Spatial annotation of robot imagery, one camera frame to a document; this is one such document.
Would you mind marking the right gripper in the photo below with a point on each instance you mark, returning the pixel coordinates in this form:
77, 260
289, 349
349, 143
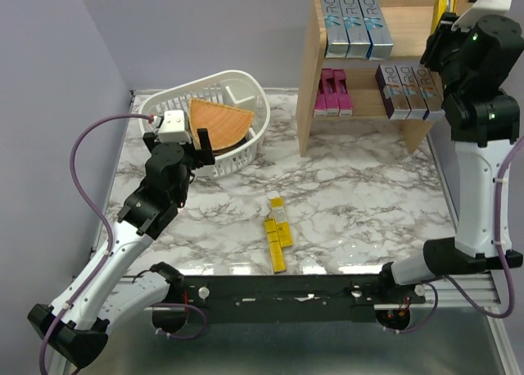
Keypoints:
444, 33

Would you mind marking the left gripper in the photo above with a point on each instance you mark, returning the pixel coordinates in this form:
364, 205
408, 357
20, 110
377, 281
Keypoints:
203, 156

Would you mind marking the yellow toothpaste box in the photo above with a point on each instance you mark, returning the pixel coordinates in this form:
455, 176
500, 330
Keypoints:
440, 7
282, 224
275, 250

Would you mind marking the metallic blue toothpaste box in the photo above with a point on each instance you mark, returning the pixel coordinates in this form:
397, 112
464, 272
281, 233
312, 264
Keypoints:
357, 34
378, 32

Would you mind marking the silver toothpaste box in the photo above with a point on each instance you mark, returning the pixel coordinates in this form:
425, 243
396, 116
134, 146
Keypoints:
418, 107

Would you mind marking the blue green toothpaste box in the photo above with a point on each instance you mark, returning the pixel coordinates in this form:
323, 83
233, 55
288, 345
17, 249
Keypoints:
337, 40

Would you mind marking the pink toothpaste box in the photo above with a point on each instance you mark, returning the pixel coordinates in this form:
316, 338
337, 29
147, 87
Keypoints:
330, 92
343, 96
320, 107

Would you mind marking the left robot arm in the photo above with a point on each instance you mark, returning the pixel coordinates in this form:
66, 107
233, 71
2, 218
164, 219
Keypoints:
78, 322

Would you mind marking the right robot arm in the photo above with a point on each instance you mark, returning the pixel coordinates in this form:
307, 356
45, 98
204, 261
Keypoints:
484, 122

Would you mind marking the wooden two-tier shelf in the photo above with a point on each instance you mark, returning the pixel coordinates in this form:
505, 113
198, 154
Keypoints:
410, 23

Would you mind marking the white plastic basket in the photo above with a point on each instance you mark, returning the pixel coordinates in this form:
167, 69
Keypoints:
230, 87

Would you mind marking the black base bar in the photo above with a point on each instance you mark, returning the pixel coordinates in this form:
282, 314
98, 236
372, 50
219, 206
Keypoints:
293, 298

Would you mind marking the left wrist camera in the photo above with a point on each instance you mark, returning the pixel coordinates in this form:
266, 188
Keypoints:
172, 126

